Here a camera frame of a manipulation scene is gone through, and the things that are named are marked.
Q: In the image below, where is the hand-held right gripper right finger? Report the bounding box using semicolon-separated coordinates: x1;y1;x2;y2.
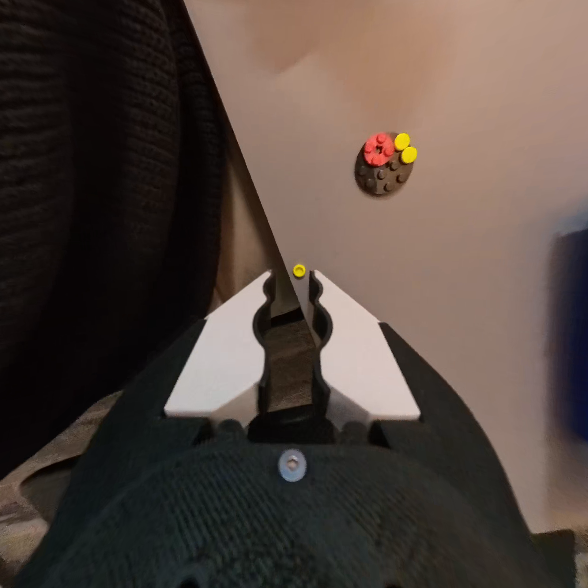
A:
309;270;422;432

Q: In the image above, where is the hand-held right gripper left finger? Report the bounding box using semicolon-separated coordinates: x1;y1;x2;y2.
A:
163;270;276;422

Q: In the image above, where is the round black lego plate assembly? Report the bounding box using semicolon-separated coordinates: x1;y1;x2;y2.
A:
355;132;419;197

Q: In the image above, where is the blue storage bin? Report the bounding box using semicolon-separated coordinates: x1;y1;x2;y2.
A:
547;230;588;442

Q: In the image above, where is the person's black knit sweater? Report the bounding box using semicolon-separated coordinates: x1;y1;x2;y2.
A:
0;0;276;481

